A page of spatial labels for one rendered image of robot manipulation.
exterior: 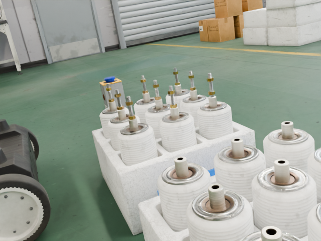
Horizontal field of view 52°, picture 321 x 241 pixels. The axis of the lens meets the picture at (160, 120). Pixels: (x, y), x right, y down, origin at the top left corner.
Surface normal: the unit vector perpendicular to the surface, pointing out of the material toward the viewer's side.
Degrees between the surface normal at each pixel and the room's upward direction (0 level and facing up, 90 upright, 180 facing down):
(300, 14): 90
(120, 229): 0
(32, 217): 90
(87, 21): 90
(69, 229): 0
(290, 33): 90
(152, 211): 0
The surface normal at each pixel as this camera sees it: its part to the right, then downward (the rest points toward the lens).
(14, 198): 0.39, 0.23
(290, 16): -0.90, 0.27
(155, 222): -0.16, -0.94
